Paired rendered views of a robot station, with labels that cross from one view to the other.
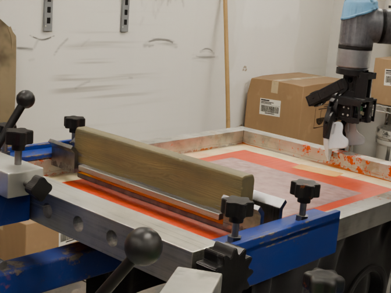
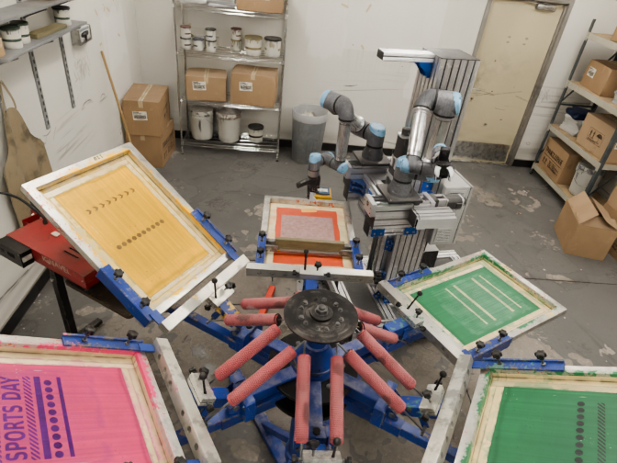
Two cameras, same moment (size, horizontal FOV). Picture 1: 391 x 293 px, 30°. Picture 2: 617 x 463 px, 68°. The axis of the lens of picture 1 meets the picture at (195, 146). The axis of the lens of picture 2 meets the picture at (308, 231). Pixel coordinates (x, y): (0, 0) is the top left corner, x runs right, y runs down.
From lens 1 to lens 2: 208 cm
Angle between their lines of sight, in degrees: 48
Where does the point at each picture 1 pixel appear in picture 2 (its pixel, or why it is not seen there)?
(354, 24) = (316, 164)
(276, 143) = (285, 200)
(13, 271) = not seen: hidden behind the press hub
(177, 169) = (320, 244)
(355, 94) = (316, 184)
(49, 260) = not seen: hidden behind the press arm
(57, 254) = not seen: hidden behind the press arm
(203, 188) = (330, 248)
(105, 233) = (345, 277)
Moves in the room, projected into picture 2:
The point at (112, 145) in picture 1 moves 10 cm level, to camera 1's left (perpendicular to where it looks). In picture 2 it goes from (293, 242) to (280, 248)
